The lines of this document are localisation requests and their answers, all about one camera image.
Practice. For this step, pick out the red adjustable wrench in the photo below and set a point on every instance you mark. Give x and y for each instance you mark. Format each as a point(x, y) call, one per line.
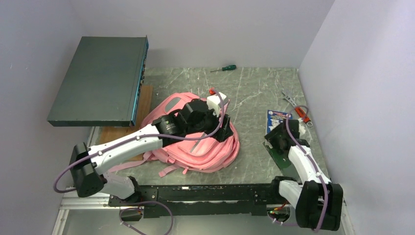
point(299, 110)

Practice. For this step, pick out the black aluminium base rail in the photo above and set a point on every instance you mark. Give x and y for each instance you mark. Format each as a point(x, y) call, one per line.
point(254, 199)

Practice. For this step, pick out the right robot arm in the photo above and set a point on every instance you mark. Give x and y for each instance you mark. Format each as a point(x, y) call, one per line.
point(308, 175)

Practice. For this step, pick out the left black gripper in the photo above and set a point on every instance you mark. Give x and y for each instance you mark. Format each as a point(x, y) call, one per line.
point(225, 131)

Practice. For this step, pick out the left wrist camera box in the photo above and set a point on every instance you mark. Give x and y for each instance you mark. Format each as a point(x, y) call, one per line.
point(215, 101)

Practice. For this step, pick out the dark grey flat box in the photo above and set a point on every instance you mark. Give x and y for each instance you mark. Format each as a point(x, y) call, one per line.
point(102, 84)

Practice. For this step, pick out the blue cover book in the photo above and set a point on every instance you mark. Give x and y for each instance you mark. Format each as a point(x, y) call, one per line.
point(273, 119)

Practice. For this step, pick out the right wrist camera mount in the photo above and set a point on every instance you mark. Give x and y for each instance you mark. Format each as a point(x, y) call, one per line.
point(302, 127)

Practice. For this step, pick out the pink student backpack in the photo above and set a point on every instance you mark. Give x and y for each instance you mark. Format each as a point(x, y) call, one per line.
point(206, 155)

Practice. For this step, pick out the wooden board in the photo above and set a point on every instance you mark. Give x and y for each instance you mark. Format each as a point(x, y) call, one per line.
point(108, 133)

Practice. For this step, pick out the green handled screwdriver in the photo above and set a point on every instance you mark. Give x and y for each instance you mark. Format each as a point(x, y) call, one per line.
point(226, 68)

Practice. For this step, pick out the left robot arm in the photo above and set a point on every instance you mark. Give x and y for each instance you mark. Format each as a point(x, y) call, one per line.
point(90, 166)

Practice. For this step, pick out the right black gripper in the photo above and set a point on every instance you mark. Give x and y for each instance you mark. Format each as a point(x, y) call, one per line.
point(272, 136)

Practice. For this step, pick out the dark green book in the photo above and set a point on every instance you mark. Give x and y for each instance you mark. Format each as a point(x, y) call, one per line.
point(280, 160)

